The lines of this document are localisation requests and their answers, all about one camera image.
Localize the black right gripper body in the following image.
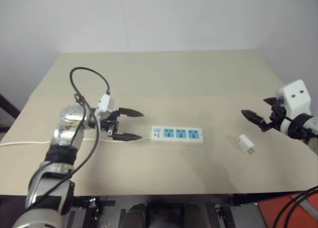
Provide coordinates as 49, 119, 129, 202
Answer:
260, 99, 287, 133

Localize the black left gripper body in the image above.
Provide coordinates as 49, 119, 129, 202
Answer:
100, 108, 122, 140

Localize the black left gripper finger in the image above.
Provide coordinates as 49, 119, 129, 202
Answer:
113, 132, 143, 143
118, 108, 145, 118

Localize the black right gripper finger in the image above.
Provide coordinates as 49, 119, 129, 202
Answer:
240, 109, 266, 129
263, 96, 279, 106

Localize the white plug adapter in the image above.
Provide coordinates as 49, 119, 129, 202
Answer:
235, 134, 255, 155

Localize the white power strip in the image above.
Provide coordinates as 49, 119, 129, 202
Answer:
150, 125, 205, 148

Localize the dark rounded shape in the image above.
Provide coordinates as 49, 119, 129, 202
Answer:
125, 203, 148, 228

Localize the orange box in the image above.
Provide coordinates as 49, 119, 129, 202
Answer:
256, 190, 318, 228

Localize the dark wooden furniture piece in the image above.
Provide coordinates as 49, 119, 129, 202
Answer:
0, 93, 21, 132

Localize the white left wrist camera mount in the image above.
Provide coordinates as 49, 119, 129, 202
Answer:
95, 93, 116, 118

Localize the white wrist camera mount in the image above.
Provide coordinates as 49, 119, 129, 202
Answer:
278, 79, 312, 115
95, 93, 116, 118

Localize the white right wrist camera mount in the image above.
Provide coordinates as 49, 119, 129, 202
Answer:
278, 79, 312, 115

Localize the black bracket with strap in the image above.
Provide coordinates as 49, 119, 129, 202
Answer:
73, 196, 117, 210

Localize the black table frame bar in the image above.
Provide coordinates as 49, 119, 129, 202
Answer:
232, 191, 318, 207

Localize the white power cord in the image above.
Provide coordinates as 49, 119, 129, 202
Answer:
0, 136, 152, 147

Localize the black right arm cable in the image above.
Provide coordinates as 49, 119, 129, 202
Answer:
270, 185, 318, 228

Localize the black bracket with knob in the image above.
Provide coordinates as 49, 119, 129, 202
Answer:
213, 203, 238, 228

